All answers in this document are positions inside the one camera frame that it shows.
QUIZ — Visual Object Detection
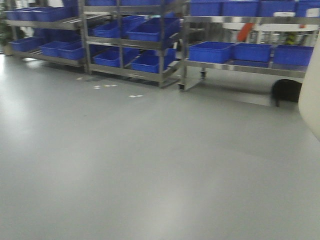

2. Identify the blue crate right shelf middle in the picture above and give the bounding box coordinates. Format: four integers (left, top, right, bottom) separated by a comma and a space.
232, 43, 272, 63

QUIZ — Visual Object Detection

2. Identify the middle steel roller shelf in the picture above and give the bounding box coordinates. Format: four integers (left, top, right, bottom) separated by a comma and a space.
78, 0, 187, 88

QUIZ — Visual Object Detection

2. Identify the white plastic bin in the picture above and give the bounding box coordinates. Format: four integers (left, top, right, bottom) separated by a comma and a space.
298, 35, 320, 141

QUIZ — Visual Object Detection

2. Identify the blue crate middle shelf upper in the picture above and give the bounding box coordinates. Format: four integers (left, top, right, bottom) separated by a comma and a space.
127, 17, 181, 42

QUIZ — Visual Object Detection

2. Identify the blue crate right shelf left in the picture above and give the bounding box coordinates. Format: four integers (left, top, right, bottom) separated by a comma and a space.
188, 41, 234, 64

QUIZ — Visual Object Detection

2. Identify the blue crate middle shelf lower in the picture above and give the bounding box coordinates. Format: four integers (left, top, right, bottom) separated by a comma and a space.
131, 48, 176, 74

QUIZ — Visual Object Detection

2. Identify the blue crate shelf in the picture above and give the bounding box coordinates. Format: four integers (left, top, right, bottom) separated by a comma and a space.
188, 41, 234, 64
232, 43, 272, 63
127, 17, 181, 42
273, 45, 314, 66
131, 48, 176, 74

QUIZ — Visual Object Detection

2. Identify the steel roller shelf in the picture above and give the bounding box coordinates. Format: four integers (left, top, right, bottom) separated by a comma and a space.
78, 0, 187, 88
1, 0, 85, 68

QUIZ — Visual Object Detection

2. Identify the black backpack on floor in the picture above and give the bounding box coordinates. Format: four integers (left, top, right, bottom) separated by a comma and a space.
271, 79, 302, 107

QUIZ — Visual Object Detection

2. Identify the left steel roller shelf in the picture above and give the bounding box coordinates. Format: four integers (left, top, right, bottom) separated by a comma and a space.
1, 0, 85, 68

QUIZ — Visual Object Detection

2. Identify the right steel wheeled shelf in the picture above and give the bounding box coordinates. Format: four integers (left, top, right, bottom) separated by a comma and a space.
178, 1, 320, 92

